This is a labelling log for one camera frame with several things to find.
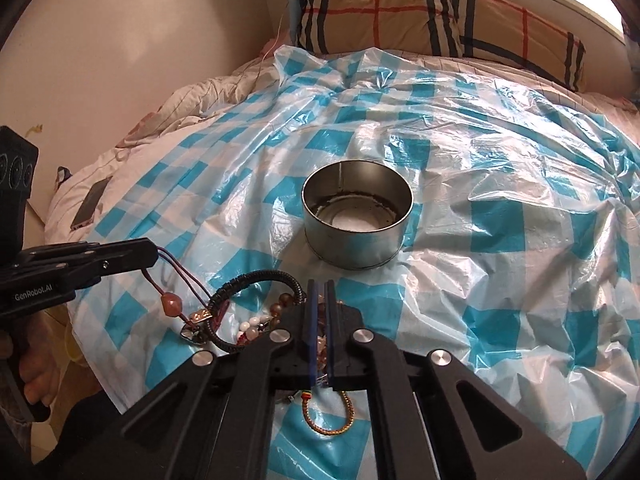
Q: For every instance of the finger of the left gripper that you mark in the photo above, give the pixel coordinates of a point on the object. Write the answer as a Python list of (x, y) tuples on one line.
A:
[(82, 264)]

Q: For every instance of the plaid pillow left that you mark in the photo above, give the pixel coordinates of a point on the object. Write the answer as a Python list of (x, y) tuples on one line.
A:
[(426, 27)]

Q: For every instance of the round metal tin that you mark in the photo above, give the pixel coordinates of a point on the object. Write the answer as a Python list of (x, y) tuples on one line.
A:
[(356, 213)]

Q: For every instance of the smartphone on bed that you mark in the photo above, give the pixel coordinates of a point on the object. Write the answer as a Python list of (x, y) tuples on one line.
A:
[(87, 210)]

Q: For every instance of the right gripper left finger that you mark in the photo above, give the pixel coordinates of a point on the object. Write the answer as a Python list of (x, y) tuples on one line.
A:
[(213, 420)]

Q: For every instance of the plaid pillow right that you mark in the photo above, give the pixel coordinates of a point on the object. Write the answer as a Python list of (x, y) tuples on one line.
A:
[(505, 32)]

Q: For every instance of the blue white checkered plastic sheet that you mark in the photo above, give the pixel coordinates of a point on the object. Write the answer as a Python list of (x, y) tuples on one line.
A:
[(519, 243)]

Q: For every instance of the person's left hand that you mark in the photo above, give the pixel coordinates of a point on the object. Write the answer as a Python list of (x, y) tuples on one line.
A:
[(42, 357)]

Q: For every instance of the white quilt bedding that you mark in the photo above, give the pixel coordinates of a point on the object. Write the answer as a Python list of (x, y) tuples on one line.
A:
[(196, 106)]

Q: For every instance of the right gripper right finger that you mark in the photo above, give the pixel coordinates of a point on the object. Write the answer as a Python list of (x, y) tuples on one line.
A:
[(431, 417)]

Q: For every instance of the plaid pillow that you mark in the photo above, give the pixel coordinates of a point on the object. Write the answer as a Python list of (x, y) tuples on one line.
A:
[(505, 32), (426, 27)]

